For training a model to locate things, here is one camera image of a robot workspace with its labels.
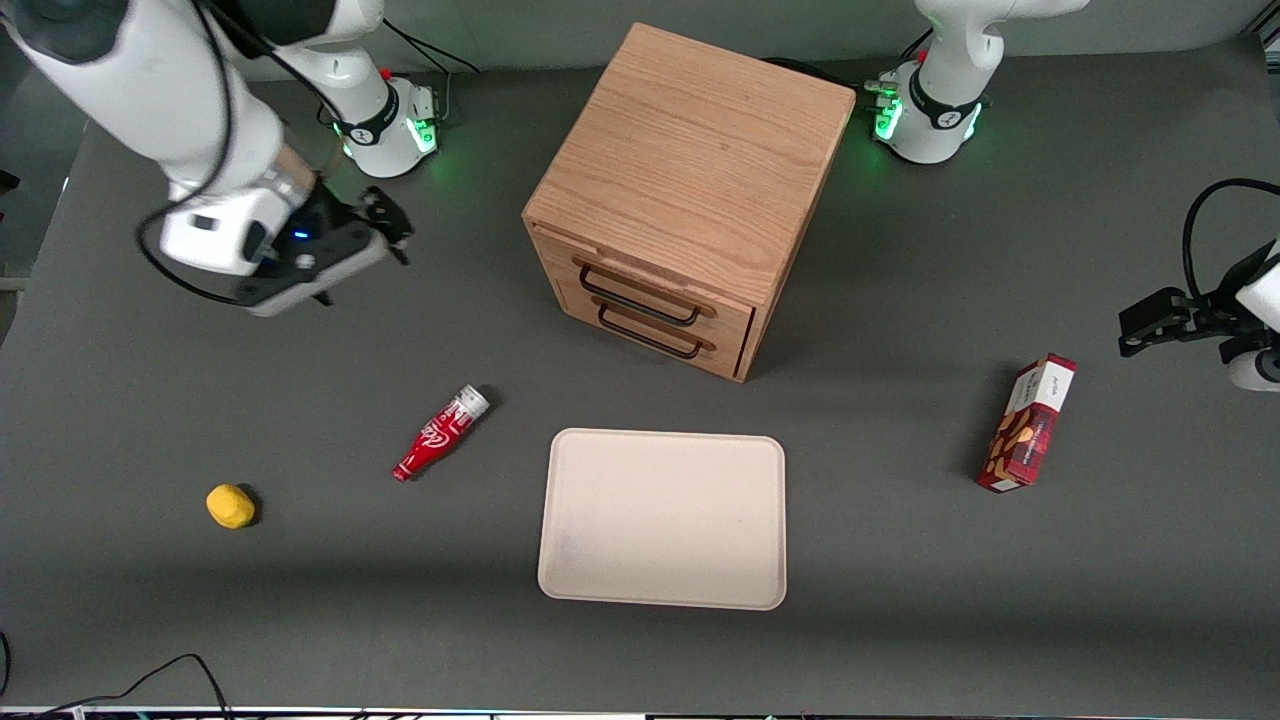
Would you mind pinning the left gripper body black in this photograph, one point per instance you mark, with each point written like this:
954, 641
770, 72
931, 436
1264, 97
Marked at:
1207, 309

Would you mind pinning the right gripper body block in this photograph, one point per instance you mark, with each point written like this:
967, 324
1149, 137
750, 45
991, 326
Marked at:
333, 217

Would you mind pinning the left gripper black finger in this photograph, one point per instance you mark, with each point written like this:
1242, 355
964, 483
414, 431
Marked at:
1150, 320

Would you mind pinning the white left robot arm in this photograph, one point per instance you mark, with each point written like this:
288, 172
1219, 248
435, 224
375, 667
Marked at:
940, 90

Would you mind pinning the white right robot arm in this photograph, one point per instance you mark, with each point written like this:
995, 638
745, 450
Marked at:
150, 90

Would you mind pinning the wooden drawer cabinet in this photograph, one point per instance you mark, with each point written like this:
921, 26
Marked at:
690, 150

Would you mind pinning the wooden drawer with overhanging lip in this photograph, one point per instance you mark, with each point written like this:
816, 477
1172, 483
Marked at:
730, 322

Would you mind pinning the wooden drawer without lip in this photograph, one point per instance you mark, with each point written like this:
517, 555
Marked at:
725, 358

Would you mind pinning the red plaid cookie box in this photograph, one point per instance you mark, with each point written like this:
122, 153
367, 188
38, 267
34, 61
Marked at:
1028, 425

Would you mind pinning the red plastic soda bottle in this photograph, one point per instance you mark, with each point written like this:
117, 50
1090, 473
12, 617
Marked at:
438, 435

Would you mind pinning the yellow lemon toy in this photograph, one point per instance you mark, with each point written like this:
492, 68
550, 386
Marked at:
230, 506

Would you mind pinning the beige plastic tray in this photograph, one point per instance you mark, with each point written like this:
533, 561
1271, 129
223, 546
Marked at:
662, 518

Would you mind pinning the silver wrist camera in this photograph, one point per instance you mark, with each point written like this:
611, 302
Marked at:
330, 268

